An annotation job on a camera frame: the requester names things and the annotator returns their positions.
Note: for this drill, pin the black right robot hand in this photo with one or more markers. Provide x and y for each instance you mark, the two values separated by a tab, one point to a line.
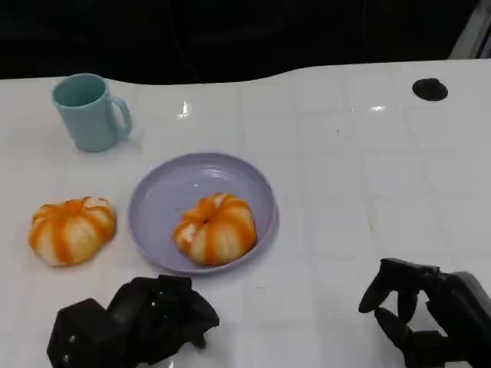
445	303

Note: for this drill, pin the orange white toy bread roll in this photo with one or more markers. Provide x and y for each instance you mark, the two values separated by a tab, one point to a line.
73	232
216	230

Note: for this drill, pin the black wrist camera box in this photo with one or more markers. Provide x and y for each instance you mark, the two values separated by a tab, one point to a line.
426	349
82	335

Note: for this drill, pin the black round table grommet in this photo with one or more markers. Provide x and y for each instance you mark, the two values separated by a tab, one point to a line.
429	90

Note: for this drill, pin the lilac plate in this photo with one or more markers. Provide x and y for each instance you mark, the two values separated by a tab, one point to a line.
161	199

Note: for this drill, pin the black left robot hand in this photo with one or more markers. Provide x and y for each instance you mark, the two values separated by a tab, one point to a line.
161	314

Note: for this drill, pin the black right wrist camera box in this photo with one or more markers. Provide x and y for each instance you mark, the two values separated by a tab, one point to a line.
426	349

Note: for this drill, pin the white metal frame post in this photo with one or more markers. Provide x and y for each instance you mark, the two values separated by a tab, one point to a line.
473	32

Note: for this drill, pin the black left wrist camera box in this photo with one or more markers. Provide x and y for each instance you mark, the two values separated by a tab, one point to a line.
82	335

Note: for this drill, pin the pale green mug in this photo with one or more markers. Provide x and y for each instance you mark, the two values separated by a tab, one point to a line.
90	119

